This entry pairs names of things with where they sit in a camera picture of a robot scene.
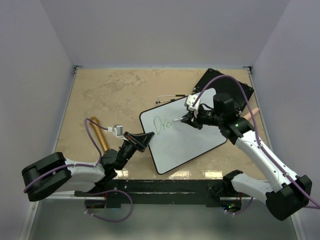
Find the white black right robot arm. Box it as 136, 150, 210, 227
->
181, 93, 312, 221

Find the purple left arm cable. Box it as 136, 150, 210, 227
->
23, 117, 134, 223

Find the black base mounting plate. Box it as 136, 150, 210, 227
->
74, 178, 253, 209

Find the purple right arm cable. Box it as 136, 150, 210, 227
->
193, 74, 320, 216

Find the black wire whiteboard stand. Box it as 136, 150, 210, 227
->
155, 94, 186, 106

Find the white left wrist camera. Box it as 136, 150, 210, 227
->
107, 124, 123, 138

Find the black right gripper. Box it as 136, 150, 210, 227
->
181, 104, 223, 130

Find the pink beige cylinder toy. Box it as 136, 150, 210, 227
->
243, 107, 260, 121

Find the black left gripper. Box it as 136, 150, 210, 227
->
116, 131, 154, 171

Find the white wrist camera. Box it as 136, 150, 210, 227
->
184, 94, 200, 113
107, 124, 123, 138

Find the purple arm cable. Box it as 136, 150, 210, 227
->
193, 74, 320, 216
23, 117, 134, 223

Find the gold toy microphone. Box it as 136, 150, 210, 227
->
90, 116, 109, 153

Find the white whiteboard black frame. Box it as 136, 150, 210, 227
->
139, 96, 227, 175

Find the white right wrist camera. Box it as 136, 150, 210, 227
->
184, 94, 200, 113

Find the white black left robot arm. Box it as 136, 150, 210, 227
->
21, 131, 155, 202

